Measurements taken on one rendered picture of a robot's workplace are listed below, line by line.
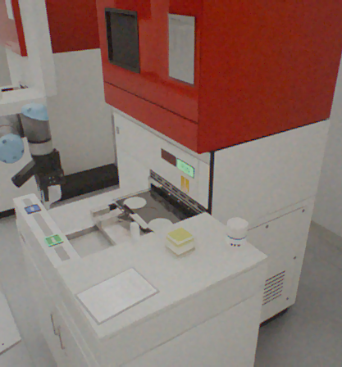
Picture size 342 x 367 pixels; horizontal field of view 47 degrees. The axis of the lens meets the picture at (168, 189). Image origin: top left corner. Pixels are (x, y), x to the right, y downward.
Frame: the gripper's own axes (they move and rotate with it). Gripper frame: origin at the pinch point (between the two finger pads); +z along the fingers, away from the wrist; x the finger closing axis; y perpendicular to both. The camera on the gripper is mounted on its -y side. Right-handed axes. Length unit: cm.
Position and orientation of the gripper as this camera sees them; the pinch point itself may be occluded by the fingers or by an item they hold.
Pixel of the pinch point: (45, 206)
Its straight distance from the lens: 142.4
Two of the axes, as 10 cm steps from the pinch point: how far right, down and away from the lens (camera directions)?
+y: 8.4, -2.7, 4.7
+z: 0.1, 8.8, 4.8
